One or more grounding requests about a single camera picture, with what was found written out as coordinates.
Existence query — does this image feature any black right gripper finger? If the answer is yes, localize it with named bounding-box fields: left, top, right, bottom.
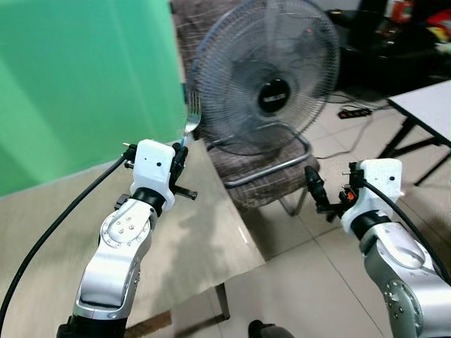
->
left=306, top=167, right=328, bottom=209

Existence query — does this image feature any silver metal fork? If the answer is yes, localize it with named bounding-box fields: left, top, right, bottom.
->
left=183, top=92, right=203, bottom=146

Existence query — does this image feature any beige stone-pattern table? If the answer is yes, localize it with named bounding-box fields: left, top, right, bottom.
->
left=0, top=139, right=266, bottom=338

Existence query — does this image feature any black power strip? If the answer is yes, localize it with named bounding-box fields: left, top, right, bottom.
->
left=338, top=106, right=373, bottom=120

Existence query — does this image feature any grey electric fan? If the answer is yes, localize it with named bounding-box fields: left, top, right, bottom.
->
left=189, top=0, right=342, bottom=157

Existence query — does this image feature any green backdrop cloth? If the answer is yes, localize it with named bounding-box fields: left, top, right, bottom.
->
left=0, top=0, right=188, bottom=198

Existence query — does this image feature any white table with black legs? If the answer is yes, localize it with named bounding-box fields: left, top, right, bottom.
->
left=379, top=80, right=451, bottom=187

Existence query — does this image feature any black low cabinet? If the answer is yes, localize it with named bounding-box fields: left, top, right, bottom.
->
left=326, top=6, right=451, bottom=98

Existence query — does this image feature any red and yellow bag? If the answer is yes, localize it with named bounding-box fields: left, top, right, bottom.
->
left=426, top=10, right=451, bottom=55

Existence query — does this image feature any red can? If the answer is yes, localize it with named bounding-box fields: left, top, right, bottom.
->
left=390, top=0, right=414, bottom=23

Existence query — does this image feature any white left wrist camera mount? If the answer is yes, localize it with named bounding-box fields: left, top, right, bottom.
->
left=130, top=139, right=177, bottom=195

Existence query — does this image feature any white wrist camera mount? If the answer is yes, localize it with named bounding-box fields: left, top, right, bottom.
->
left=343, top=159, right=404, bottom=233
left=130, top=139, right=177, bottom=195

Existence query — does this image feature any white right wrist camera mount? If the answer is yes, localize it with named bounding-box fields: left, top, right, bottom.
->
left=343, top=159, right=404, bottom=233

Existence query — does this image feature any brown fabric metal-frame chair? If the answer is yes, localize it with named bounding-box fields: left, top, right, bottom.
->
left=171, top=0, right=316, bottom=215

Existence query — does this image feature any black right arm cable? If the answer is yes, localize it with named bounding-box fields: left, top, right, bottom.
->
left=350, top=163, right=451, bottom=284

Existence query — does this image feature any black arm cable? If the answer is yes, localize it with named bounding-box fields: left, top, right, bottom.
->
left=0, top=156, right=136, bottom=332
left=350, top=163, right=451, bottom=284

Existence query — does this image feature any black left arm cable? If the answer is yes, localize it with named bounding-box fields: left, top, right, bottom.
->
left=0, top=156, right=136, bottom=332

